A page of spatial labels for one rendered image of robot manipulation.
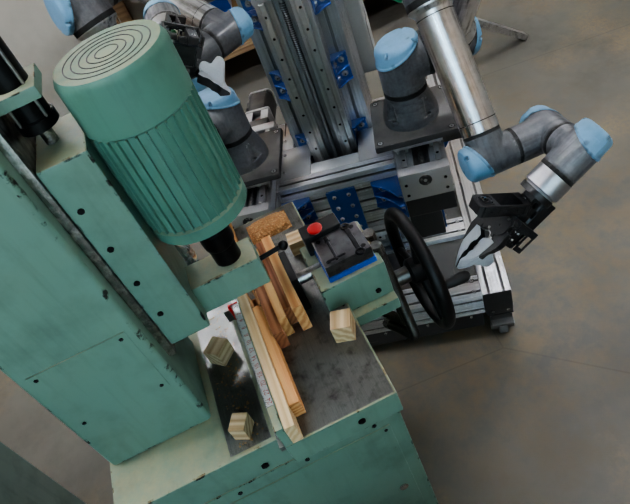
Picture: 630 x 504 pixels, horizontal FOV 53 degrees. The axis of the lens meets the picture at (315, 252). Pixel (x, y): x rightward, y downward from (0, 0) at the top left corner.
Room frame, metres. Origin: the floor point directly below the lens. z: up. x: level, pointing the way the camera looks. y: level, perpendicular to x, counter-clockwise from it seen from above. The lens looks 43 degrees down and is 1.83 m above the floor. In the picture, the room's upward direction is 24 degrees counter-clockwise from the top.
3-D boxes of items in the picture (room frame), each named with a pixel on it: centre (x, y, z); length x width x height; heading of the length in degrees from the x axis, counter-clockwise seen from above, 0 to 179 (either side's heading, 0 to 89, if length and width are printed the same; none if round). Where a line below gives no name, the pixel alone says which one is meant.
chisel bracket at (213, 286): (0.90, 0.17, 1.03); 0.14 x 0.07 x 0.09; 93
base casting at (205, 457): (0.89, 0.27, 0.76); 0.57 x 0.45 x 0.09; 93
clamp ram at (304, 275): (0.89, 0.03, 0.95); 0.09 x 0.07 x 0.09; 3
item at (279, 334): (0.89, 0.13, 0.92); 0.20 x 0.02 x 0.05; 3
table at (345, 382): (0.89, 0.04, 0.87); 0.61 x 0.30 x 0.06; 3
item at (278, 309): (0.92, 0.11, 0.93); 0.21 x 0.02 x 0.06; 3
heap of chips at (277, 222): (1.14, 0.07, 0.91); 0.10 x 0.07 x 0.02; 93
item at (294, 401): (0.94, 0.15, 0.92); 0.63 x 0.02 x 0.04; 3
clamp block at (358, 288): (0.90, -0.04, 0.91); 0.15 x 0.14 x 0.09; 3
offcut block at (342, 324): (0.76, 0.01, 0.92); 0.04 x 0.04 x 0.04; 72
